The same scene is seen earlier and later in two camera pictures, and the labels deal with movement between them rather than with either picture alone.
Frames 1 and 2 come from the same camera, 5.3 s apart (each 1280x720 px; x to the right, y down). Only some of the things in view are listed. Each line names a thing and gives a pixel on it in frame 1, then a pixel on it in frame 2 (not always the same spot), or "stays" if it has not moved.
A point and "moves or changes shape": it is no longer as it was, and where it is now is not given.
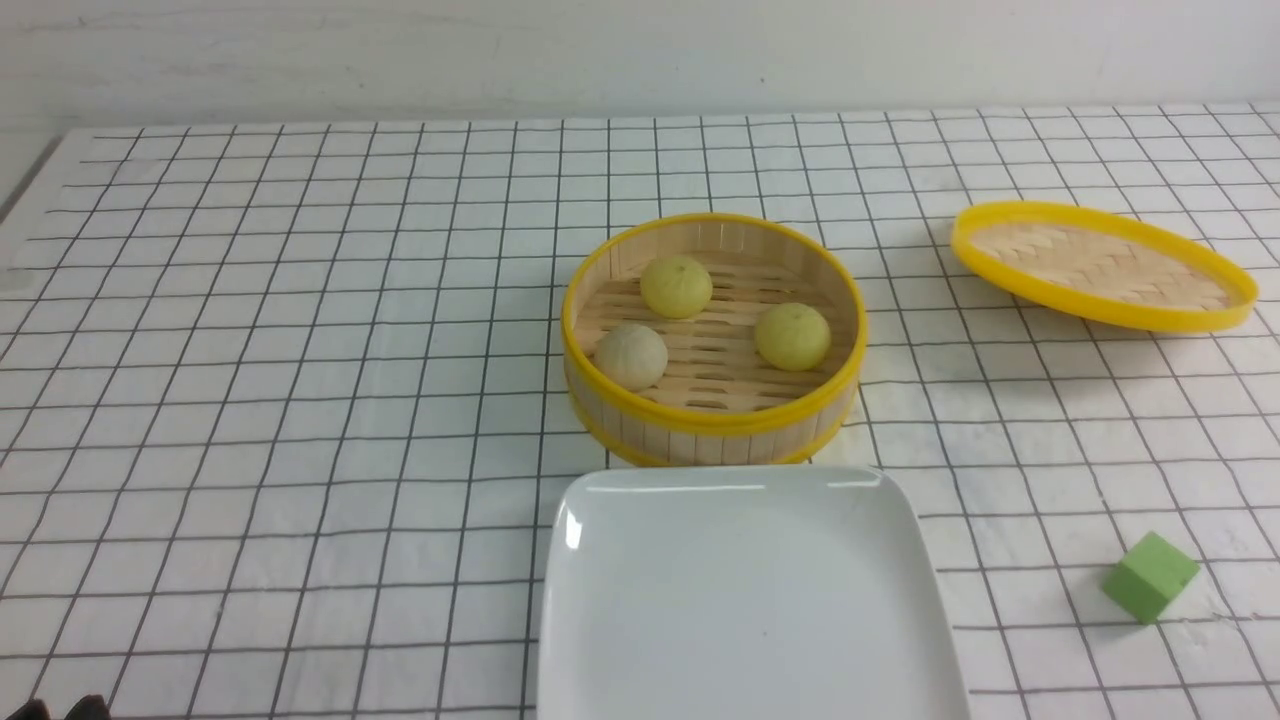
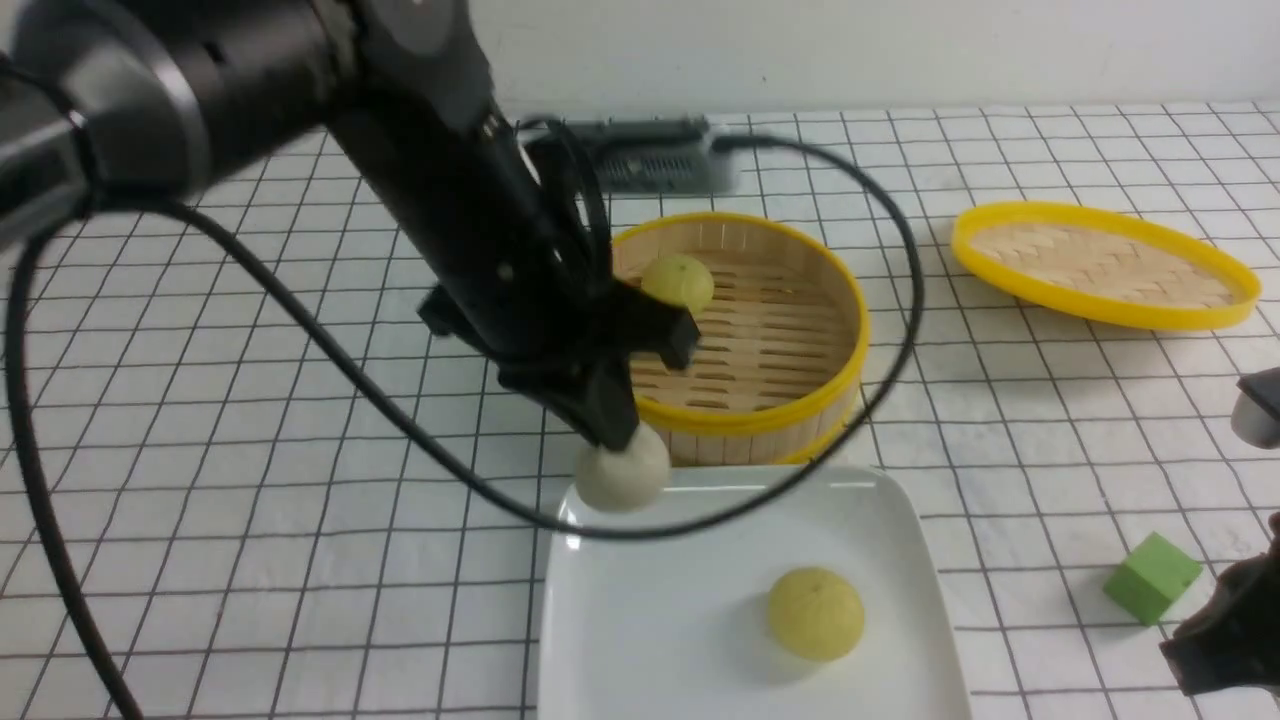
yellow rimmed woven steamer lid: (1101, 266) stays
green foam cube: (1148, 577) stays
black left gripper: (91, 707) → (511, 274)
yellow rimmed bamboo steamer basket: (718, 403) stays
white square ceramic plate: (742, 593) stays
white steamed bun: (631, 356) moves or changes shape
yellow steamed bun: (676, 287) stays
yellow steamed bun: (793, 337) → (816, 614)
